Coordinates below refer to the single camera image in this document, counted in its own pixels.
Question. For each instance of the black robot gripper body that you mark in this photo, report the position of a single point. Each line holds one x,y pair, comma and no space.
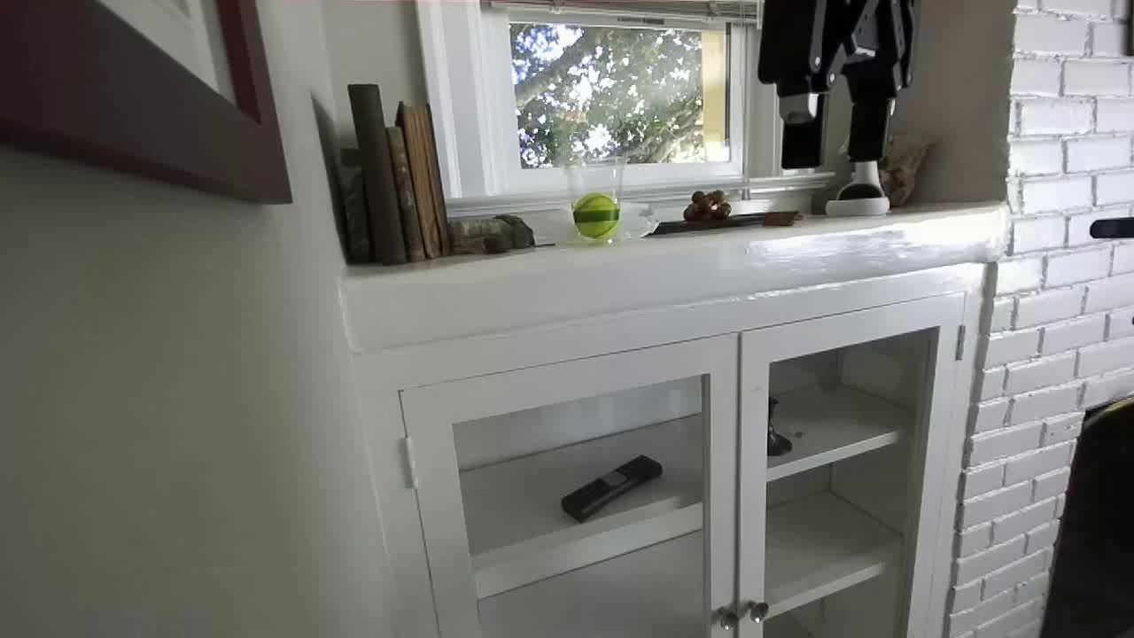
808,44

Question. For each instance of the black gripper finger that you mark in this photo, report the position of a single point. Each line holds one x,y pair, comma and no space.
802,128
871,92

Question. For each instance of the beige roller window blind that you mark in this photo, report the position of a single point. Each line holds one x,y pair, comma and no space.
643,9

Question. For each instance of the white framed window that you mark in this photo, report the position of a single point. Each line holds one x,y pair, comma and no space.
516,92

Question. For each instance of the dark flat tray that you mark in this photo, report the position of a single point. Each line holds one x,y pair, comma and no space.
728,224

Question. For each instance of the beige seashell ornament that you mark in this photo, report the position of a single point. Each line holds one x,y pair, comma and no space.
902,167

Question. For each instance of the brown wooden figurine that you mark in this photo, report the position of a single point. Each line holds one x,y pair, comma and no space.
705,206

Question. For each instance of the clear drinking glass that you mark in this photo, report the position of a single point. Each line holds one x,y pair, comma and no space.
592,176

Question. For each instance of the green tennis ball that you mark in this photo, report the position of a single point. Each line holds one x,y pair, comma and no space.
598,218

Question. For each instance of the black object on brick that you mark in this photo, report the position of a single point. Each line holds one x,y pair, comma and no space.
1115,227

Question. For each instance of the right glass cabinet door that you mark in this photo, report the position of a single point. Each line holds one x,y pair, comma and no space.
847,534

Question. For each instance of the glass cabinet door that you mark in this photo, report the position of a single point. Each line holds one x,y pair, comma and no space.
847,534
496,455

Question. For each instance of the white built-in cabinet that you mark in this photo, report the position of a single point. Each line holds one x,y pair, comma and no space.
461,320

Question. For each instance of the small dark object on shelf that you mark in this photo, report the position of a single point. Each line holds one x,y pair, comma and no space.
778,440

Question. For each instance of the grey rock ornament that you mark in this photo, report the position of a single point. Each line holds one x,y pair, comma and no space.
492,234

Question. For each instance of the black remote control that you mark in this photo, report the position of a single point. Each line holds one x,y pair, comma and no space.
611,488

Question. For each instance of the tan old book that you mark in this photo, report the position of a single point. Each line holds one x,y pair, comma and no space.
416,121

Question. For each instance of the left glass cabinet door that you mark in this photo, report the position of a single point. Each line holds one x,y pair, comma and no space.
496,455

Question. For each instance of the tall dark brown book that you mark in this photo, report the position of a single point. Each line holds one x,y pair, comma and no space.
378,164

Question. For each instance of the small dark leaning book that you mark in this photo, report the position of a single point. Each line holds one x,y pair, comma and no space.
344,188

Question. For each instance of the dark red framed picture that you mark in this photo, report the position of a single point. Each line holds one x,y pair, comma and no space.
85,88

